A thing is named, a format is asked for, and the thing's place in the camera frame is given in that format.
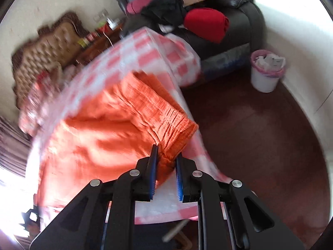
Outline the red folded cloth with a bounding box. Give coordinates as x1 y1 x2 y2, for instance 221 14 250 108
183 7 230 44

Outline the black clothing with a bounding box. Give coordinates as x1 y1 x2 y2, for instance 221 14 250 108
140 0 188 29

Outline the white bottle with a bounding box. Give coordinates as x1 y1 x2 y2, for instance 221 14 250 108
107 18 121 30

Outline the tufted brown headboard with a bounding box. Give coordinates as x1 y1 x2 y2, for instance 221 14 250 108
11 12 90 110

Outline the thin wall cable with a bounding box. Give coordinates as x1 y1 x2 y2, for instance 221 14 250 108
314 82 333 114

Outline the brown curtain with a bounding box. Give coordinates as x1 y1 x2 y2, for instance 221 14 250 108
0 115 32 178

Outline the wooden nightstand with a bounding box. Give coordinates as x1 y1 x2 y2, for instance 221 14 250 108
75 22 125 65

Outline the orange towel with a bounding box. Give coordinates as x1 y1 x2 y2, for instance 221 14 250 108
36 71 199 209

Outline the floral quilt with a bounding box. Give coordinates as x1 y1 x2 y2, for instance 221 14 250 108
19 68 65 136

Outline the maroon cushion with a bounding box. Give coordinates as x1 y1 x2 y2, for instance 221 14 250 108
126 0 154 15

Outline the pink white checkered bedsheet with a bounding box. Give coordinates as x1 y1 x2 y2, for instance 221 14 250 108
19 27 235 226

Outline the wooden stool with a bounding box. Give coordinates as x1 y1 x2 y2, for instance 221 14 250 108
161 219 191 250

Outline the white waste bin pink liner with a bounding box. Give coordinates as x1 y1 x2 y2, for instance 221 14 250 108
250 49 286 93

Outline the white wall socket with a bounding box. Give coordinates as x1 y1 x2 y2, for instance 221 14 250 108
94 9 110 23

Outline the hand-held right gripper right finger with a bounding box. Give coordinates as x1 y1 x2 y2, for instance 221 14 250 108
175 152 305 250

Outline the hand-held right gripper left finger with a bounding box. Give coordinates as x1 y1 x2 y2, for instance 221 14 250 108
30 144 159 250

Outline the black leather armchair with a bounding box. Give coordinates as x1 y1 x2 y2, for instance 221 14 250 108
112 0 266 76

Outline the white cable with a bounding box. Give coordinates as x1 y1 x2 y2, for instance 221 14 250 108
103 31 115 48

